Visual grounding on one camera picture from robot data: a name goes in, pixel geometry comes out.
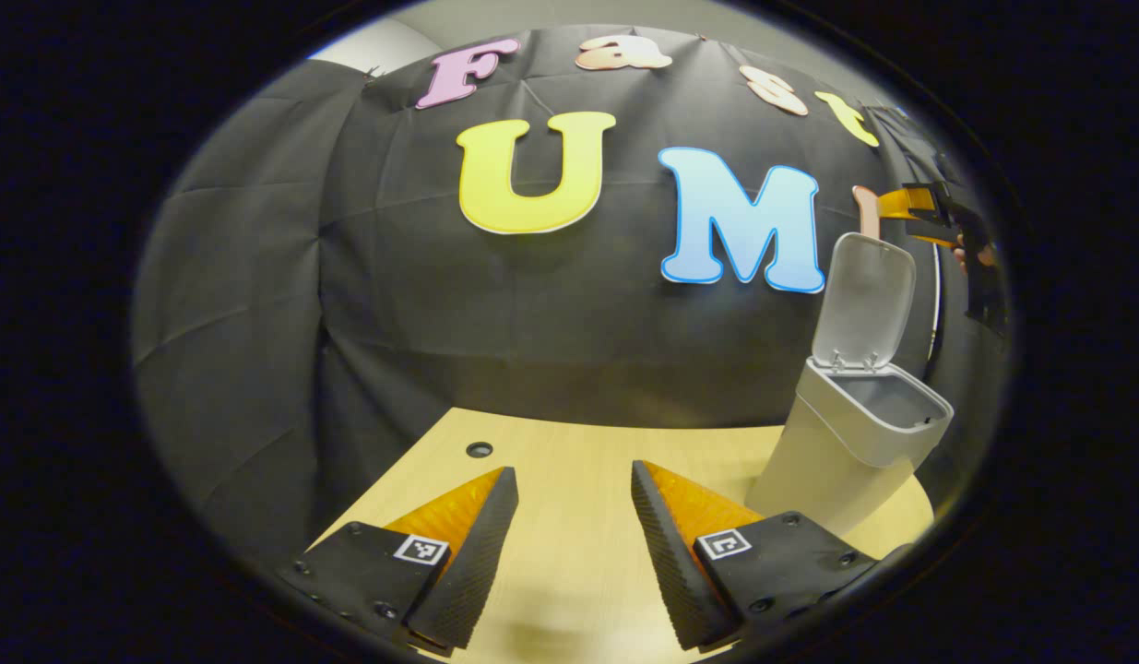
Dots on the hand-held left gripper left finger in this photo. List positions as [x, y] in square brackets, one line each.
[472, 572]

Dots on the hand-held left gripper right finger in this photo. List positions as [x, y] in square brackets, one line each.
[666, 563]

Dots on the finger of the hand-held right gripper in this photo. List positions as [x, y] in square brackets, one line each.
[933, 239]
[906, 203]

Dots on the white desktop garbage bin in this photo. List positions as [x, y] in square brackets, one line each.
[855, 433]

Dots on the wooden desktop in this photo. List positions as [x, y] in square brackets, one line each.
[578, 553]

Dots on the black backdrop cloth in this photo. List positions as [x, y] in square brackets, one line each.
[440, 314]

